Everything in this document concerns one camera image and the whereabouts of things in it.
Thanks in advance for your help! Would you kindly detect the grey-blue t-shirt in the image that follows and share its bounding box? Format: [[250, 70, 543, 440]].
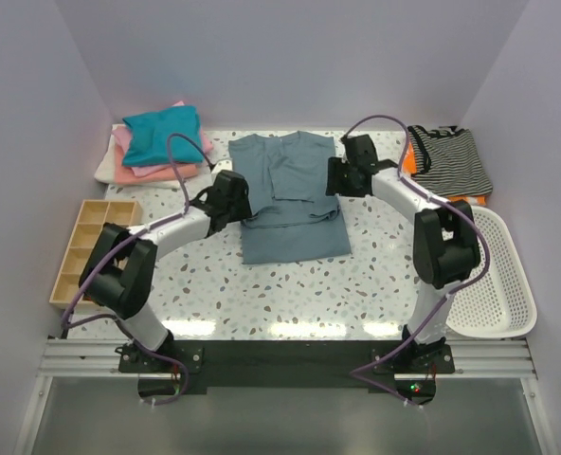
[[228, 131, 352, 265]]

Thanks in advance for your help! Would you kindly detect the white perforated plastic basket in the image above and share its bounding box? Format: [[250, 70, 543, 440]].
[[447, 207, 537, 339]]

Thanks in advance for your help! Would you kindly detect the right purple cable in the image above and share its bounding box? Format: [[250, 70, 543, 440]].
[[349, 113, 493, 397]]

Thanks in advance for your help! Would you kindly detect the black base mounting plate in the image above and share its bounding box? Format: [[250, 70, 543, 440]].
[[115, 340, 456, 396]]

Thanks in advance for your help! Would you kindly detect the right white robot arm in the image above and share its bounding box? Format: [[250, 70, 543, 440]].
[[326, 135, 480, 369]]

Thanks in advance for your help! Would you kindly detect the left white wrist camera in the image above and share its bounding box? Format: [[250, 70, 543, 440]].
[[210, 159, 233, 179]]

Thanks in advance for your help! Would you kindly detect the white folded t-shirt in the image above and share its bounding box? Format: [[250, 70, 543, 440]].
[[94, 141, 117, 185]]

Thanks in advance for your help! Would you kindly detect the salmon folded t-shirt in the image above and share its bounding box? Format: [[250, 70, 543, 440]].
[[115, 164, 198, 185]]

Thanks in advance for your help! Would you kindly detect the teal folded t-shirt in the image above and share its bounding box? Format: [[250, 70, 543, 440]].
[[122, 105, 205, 167]]

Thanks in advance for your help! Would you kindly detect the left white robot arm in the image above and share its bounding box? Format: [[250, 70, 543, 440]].
[[77, 170, 251, 357]]

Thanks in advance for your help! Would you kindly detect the wooden compartment organizer tray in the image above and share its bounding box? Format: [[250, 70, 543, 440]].
[[49, 200, 142, 309]]

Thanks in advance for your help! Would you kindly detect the light pink folded t-shirt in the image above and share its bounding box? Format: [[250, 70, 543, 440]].
[[112, 101, 213, 177]]

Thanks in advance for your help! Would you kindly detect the black white striped t-shirt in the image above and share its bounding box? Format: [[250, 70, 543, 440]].
[[403, 125, 493, 204]]

